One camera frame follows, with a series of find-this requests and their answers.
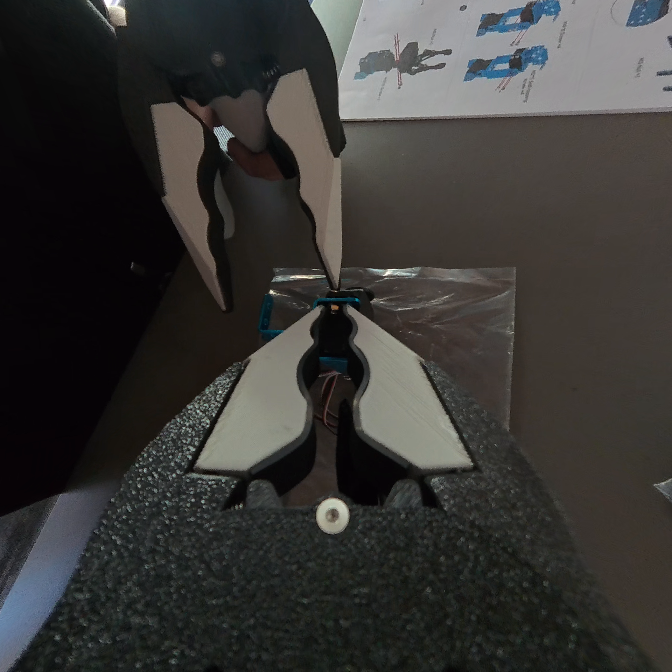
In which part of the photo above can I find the black servo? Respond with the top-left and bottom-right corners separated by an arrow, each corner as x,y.
314,286 -> 376,373

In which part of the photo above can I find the blue perforated metal bracket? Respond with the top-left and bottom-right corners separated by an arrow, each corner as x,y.
256,294 -> 288,344

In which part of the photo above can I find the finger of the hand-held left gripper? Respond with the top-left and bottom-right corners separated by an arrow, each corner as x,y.
150,101 -> 234,314
267,67 -> 344,289

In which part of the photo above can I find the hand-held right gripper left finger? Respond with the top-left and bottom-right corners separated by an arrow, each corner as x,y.
193,307 -> 327,476

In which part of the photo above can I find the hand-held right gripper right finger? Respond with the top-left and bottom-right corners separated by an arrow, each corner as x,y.
340,303 -> 473,475

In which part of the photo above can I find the person's left hand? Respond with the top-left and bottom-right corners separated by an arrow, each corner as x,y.
231,141 -> 288,182

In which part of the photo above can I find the large clear plastic bag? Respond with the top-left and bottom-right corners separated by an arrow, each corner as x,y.
268,267 -> 516,436

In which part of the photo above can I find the white instruction manual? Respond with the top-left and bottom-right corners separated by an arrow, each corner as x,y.
337,0 -> 672,123

